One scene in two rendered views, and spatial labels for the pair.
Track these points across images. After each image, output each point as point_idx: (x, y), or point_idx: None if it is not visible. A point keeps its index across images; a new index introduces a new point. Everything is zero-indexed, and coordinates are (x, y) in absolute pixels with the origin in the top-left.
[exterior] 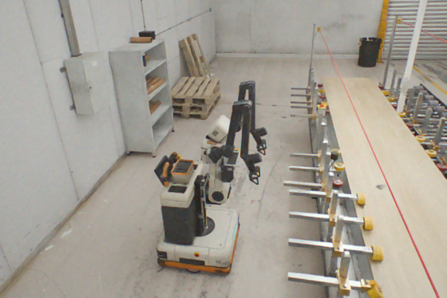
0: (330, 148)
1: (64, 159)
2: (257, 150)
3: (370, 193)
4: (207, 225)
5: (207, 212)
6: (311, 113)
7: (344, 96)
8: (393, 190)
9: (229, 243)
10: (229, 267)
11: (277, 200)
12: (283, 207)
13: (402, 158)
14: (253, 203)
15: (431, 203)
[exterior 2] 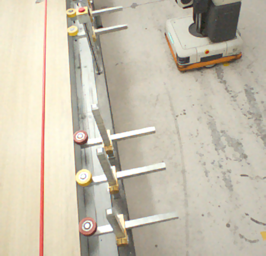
0: (81, 112)
1: None
2: (240, 242)
3: None
4: (196, 32)
5: (206, 41)
6: (112, 148)
7: (26, 246)
8: (30, 0)
9: (168, 25)
10: (165, 32)
11: (156, 123)
12: (145, 115)
13: (2, 40)
14: (181, 109)
15: None
